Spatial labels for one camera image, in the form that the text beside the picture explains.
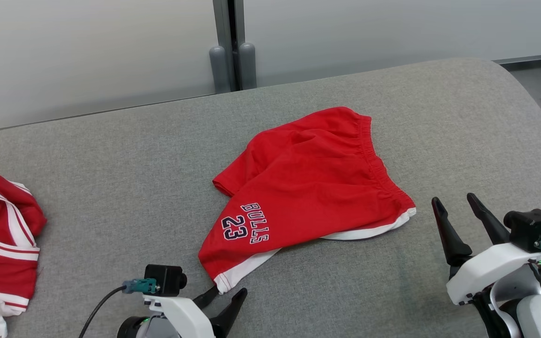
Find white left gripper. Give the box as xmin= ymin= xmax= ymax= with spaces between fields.
xmin=144 ymin=285 xmax=248 ymax=338

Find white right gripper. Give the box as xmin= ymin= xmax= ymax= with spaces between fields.
xmin=432 ymin=192 xmax=541 ymax=306

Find red Bulls 23 shorts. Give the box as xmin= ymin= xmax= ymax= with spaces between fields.
xmin=198 ymin=107 xmax=417 ymax=294

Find teal left camera connector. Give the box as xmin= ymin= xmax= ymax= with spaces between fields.
xmin=121 ymin=278 xmax=159 ymax=294

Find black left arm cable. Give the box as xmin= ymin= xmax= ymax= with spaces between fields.
xmin=78 ymin=285 xmax=126 ymax=338

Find grey cylindrical post foot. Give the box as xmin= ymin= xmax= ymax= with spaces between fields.
xmin=209 ymin=45 xmax=232 ymax=94
xmin=238 ymin=42 xmax=257 ymax=90

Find grey partition post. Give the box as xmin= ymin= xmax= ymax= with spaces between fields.
xmin=212 ymin=0 xmax=246 ymax=92

